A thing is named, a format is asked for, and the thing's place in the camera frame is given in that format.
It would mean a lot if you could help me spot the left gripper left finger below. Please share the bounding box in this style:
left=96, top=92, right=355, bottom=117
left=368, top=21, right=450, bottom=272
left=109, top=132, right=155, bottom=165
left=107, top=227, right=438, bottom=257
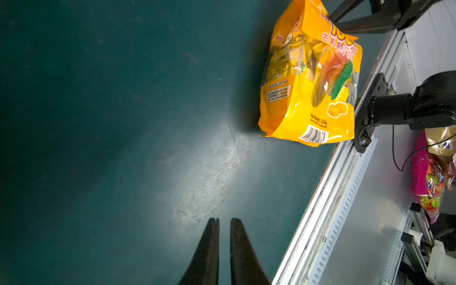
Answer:
left=179, top=218, right=220, bottom=285

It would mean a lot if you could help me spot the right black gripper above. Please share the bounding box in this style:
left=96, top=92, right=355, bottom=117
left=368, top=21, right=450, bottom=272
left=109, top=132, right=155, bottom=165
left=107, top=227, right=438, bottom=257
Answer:
left=329, top=0, right=440, bottom=34

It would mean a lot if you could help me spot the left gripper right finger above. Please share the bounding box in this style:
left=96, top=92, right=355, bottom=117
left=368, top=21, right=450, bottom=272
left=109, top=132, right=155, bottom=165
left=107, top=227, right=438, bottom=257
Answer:
left=230, top=218, right=271, bottom=285

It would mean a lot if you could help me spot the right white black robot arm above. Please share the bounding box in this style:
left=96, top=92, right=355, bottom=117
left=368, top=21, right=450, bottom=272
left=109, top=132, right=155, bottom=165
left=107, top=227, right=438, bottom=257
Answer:
left=330, top=1, right=456, bottom=134

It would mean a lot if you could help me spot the white perforated vent strip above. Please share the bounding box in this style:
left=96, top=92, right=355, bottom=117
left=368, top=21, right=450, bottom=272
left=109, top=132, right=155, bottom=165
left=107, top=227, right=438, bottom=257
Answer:
left=306, top=137, right=378, bottom=285

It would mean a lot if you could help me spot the yellow orange snack bag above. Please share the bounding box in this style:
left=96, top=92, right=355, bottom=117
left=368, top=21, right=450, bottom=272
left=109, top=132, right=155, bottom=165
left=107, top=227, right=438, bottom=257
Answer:
left=258, top=1, right=363, bottom=147

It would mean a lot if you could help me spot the gold foil bag outside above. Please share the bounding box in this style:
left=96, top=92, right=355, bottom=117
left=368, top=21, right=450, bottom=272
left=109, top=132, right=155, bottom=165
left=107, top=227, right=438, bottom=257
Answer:
left=425, top=125, right=456, bottom=191

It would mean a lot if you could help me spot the pink candy bag outside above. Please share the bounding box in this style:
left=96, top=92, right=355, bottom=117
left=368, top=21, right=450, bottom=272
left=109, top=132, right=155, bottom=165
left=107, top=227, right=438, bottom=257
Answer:
left=411, top=131, right=445, bottom=224

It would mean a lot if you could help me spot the dark green table mat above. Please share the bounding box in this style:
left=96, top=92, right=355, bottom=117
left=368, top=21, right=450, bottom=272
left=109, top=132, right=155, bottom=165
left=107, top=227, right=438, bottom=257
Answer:
left=0, top=0, right=389, bottom=285

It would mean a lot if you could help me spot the aluminium front frame rail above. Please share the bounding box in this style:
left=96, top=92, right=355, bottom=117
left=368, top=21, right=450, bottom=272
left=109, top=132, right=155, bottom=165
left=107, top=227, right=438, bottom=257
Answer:
left=271, top=28, right=418, bottom=285

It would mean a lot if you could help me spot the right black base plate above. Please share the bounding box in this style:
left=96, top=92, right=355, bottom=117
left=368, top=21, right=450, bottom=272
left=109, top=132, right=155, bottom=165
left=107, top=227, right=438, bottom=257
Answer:
left=352, top=72, right=388, bottom=153

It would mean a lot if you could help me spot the right black cable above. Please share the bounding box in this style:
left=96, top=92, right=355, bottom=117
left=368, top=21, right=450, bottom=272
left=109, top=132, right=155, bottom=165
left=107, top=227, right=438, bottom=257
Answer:
left=391, top=124, right=456, bottom=173

